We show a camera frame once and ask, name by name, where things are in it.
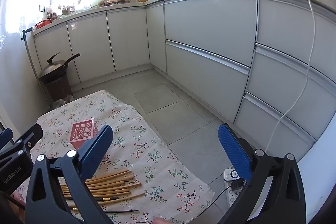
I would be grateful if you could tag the grey cabinet drawer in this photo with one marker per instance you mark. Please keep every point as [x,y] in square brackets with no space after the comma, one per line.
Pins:
[210,24]
[281,87]
[286,27]
[265,121]
[204,82]

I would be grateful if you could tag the grey pole with black clamp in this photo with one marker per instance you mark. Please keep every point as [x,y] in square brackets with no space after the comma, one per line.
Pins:
[29,61]

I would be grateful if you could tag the black chopstick with gold band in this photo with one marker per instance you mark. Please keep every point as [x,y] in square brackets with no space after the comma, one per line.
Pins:
[123,211]
[107,198]

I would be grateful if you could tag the narrow grey cabinet door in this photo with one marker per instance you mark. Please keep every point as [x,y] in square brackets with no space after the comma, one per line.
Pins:
[156,35]

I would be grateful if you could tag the person's leg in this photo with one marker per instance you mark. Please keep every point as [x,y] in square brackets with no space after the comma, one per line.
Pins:
[161,221]

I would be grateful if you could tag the black wok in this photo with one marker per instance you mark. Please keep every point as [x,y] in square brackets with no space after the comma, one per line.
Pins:
[65,66]

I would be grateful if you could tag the white power strip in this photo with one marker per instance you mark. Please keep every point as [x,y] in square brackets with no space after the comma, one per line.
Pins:
[232,197]

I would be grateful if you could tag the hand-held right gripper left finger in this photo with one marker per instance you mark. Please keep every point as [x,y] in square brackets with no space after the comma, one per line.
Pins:
[95,154]

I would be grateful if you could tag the red plastic basket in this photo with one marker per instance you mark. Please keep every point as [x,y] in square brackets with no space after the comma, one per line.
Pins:
[42,24]

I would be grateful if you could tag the pink perforated utensil holder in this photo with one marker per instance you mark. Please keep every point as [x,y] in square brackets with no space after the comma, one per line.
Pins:
[81,132]

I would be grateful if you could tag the floral tablecloth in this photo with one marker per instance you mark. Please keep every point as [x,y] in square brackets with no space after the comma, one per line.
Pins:
[147,150]

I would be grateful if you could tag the pile of bamboo chopsticks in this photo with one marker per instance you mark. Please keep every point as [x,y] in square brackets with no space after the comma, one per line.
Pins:
[110,182]

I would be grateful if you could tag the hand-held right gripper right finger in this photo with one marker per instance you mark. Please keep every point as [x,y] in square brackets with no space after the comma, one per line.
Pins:
[235,153]

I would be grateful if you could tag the metal wok lid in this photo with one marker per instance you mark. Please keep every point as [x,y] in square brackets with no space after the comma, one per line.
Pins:
[52,66]

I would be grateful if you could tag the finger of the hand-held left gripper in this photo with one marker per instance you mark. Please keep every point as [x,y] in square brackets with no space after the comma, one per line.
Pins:
[5,138]
[29,136]

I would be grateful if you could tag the black charger plug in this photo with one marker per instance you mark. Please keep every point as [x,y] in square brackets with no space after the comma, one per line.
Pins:
[237,184]

